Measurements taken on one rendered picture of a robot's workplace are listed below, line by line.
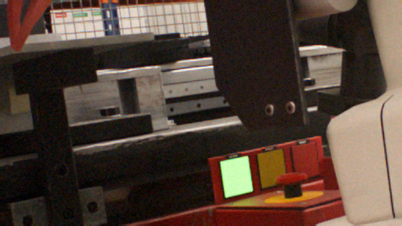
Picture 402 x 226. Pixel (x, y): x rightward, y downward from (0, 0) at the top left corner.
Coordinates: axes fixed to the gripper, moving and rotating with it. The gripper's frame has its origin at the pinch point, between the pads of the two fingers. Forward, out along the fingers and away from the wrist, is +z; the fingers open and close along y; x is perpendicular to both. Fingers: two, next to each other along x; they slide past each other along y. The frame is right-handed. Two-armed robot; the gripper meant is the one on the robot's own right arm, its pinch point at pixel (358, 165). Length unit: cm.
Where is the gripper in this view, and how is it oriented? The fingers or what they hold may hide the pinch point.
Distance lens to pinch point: 120.6
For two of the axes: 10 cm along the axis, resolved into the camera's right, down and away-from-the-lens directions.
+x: -7.3, 1.3, -6.7
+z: -0.4, 9.7, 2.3
